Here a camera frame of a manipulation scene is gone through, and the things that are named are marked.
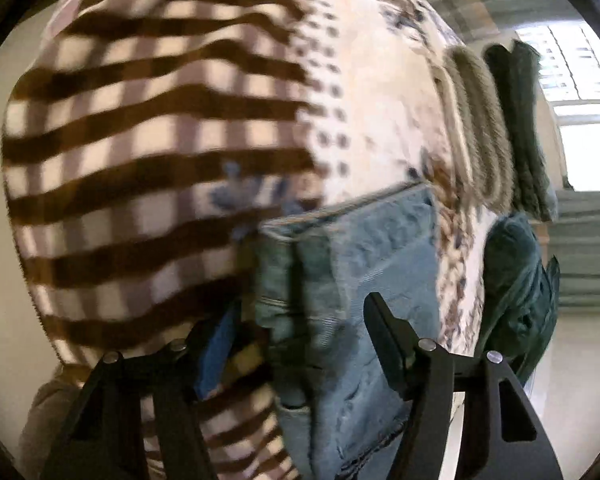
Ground floral checkered bed blanket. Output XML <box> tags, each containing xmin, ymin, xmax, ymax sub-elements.
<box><xmin>2</xmin><ymin>0</ymin><xmax>495</xmax><ymax>479</ymax></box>

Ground grey folded towel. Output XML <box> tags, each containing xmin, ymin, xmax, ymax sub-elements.
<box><xmin>433</xmin><ymin>46</ymin><xmax>514</xmax><ymax>214</ymax></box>

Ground blue denim jeans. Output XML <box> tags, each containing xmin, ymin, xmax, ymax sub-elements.
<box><xmin>254</xmin><ymin>183</ymin><xmax>440</xmax><ymax>479</ymax></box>

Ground grey-green left curtain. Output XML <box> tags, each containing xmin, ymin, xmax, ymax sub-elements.
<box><xmin>548</xmin><ymin>190</ymin><xmax>600</xmax><ymax>309</ymax></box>

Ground dark green plush blanket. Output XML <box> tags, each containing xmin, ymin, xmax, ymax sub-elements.
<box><xmin>477</xmin><ymin>40</ymin><xmax>560</xmax><ymax>384</ymax></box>

